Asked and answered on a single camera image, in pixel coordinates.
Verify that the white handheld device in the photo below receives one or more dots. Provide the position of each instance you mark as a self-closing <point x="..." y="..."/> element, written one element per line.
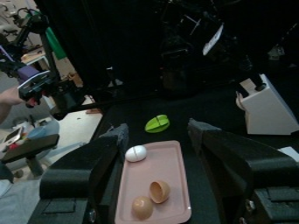
<point x="12" y="135"/>

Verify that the domed brown egg shell half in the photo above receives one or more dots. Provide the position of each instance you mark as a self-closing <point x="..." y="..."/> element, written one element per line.
<point x="141" y="207"/>

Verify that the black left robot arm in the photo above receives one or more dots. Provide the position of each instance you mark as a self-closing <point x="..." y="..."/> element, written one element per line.
<point x="182" y="67"/>

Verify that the white toy egg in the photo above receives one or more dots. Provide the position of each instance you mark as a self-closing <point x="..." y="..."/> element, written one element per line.
<point x="136" y="153"/>

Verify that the person's bare forearm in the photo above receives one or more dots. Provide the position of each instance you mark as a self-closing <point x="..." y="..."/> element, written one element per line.
<point x="8" y="99"/>

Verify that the lime green split toy vegetable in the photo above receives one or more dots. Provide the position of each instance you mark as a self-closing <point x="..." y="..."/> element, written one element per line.
<point x="156" y="124"/>

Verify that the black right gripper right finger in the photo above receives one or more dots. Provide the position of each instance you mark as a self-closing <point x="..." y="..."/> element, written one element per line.
<point x="240" y="172"/>

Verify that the pink plastic tray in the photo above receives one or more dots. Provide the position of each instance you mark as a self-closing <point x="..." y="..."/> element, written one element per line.
<point x="158" y="172"/>

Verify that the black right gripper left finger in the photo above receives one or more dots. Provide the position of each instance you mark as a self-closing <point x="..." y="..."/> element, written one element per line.
<point x="77" y="178"/>

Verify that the white toy knife block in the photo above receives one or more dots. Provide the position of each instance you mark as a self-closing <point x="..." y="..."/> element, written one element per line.
<point x="268" y="113"/>

